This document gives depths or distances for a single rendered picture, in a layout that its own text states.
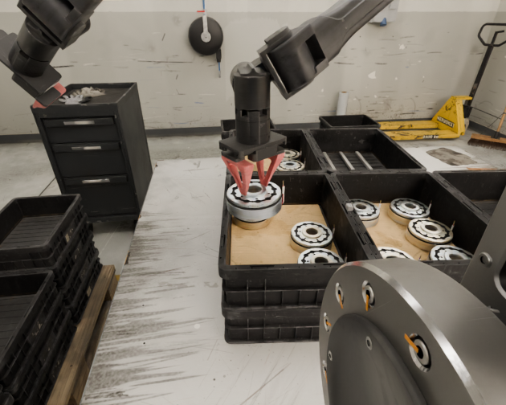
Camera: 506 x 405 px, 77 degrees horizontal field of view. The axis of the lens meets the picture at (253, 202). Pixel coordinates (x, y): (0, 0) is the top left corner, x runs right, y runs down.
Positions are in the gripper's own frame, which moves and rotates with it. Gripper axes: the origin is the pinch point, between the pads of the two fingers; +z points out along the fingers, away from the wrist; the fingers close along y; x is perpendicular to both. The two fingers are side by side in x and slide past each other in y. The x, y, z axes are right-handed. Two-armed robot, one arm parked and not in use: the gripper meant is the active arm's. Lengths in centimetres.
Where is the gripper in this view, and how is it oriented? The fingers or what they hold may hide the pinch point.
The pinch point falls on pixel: (253, 186)
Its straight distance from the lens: 58.8
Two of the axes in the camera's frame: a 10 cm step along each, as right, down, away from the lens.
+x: 6.4, 3.9, -6.6
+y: -7.7, 3.4, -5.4
